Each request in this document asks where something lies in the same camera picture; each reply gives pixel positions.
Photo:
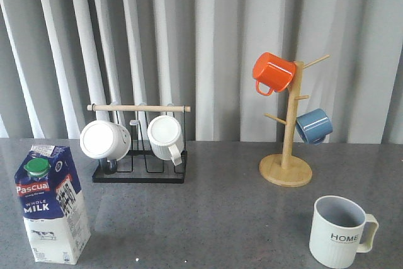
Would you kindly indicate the grey white curtain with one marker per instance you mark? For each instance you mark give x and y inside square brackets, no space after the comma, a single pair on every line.
[59,56]

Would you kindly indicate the black wire mug rack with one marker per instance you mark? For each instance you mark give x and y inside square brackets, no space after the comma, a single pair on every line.
[141,164]

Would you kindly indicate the blue white milk carton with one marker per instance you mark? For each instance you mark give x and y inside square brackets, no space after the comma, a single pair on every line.
[52,204]

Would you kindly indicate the white smiley face mug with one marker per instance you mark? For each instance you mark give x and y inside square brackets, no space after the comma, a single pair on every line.
[106,141]

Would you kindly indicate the wooden mug tree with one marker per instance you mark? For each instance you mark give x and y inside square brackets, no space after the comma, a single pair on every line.
[284,169]

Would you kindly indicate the blue mug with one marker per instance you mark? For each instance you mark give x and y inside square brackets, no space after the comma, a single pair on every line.
[314,126]

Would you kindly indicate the orange mug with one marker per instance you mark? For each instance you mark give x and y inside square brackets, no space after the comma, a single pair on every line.
[272,73]

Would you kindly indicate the cream HOME mug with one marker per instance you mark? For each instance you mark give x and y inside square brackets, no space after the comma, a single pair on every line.
[340,230]

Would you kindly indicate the white ribbed mug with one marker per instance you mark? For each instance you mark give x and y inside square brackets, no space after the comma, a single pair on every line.
[166,138]

